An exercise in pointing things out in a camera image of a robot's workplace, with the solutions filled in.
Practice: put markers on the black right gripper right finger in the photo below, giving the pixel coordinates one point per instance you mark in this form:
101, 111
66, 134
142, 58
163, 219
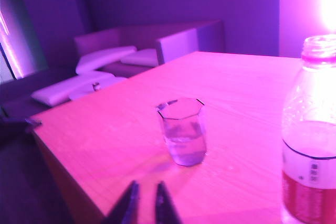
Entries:
164, 205

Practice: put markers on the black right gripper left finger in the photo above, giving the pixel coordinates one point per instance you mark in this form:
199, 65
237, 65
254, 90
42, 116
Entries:
126, 205

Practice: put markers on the clear glass mug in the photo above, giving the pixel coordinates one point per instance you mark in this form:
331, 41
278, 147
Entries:
183, 140

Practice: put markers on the plastic water bottle red label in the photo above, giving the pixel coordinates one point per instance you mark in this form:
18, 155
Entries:
309, 142

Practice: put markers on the white cushion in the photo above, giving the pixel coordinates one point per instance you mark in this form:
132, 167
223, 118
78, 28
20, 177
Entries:
105, 58
71, 90

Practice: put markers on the purple sofa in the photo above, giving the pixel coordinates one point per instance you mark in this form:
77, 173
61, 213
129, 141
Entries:
178, 43

